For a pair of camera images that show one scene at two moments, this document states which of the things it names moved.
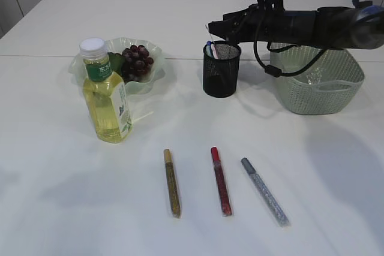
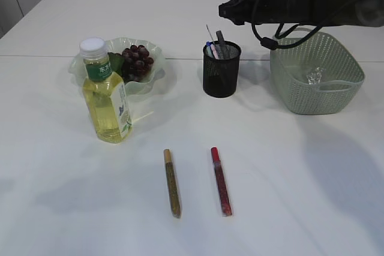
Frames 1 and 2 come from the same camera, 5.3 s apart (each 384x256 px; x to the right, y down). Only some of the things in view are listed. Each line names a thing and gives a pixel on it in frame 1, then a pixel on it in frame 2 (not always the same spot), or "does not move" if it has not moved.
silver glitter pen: x=275 y=208 → x=221 y=44
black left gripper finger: x=224 y=28 → x=240 y=9
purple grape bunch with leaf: x=133 y=64 does not move
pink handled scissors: x=215 y=54 does not move
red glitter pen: x=224 y=201 does not move
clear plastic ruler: x=213 y=37 does not move
